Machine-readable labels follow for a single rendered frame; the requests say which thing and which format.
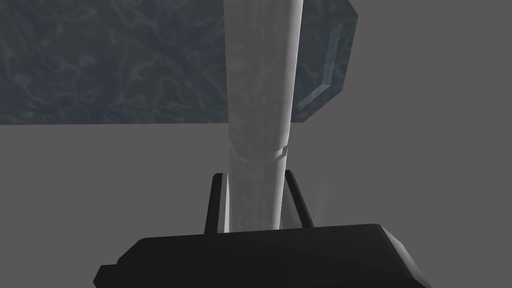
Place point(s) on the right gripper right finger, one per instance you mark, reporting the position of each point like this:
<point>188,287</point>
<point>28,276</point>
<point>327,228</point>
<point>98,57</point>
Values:
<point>298,204</point>

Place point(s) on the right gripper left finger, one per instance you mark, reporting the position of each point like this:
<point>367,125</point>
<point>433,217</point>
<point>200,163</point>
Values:
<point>216,204</point>

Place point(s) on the dark marbled door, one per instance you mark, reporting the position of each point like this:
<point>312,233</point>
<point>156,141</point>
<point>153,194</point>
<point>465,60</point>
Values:
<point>100,60</point>

